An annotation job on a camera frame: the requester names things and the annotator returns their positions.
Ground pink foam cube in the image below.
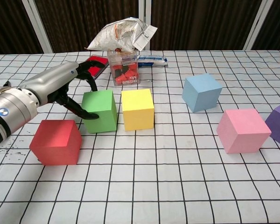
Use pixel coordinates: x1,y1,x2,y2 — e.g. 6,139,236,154
216,108,272,154

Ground yellow foam cube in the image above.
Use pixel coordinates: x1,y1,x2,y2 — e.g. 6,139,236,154
120,88,154,131

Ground crumpled white snack bag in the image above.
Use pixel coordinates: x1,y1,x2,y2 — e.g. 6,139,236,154
84,16,158,52

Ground light blue foam cube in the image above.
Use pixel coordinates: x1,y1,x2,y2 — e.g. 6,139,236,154
182,73,223,113

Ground red foam cube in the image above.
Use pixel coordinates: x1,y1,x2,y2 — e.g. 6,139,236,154
29,119,83,166

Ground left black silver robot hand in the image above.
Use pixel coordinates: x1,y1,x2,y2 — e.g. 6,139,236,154
20,60,104,120

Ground clear box red pieces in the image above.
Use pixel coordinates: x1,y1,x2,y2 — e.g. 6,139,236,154
107,49,140,88

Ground green foam cube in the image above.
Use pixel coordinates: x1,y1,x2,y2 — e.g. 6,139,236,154
81,90,119,134

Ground blue white wrapped packet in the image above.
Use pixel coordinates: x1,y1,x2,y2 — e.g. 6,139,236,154
137,55,168,68

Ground red ink pad case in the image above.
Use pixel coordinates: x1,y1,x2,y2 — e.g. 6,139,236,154
86,55,109,79

